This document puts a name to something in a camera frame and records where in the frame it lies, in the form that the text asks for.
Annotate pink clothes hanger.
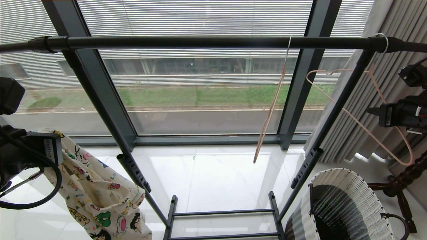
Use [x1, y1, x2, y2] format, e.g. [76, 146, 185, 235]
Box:
[306, 32, 415, 167]
[253, 36, 293, 164]

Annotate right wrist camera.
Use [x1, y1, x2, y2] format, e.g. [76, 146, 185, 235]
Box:
[398, 59, 427, 88]

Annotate beige curtain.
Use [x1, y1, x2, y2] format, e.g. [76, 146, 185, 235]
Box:
[303, 0, 427, 164]

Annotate cream printed garment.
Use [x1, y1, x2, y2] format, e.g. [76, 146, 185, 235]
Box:
[43, 128, 153, 240]

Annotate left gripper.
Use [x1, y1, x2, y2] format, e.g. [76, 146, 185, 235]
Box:
[13, 132, 64, 178]

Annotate white laundry basket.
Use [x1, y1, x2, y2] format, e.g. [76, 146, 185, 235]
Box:
[285, 168, 410, 240]

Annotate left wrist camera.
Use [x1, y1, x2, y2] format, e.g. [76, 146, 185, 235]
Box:
[0, 77, 26, 116]

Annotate black clothes rack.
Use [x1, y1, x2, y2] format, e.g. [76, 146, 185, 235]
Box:
[0, 33, 427, 240]

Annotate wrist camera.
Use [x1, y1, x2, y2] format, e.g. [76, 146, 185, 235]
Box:
[0, 77, 26, 116]
[398, 59, 427, 88]

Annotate black cable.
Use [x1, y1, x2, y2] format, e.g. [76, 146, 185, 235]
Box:
[0, 128, 63, 210]

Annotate window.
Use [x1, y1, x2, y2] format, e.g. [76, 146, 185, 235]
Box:
[0, 0, 375, 151]

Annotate dark brown wooden stand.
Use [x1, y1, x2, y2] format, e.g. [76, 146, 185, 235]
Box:
[367, 159, 427, 234]

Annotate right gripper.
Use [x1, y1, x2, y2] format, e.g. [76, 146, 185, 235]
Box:
[379, 96, 421, 129]

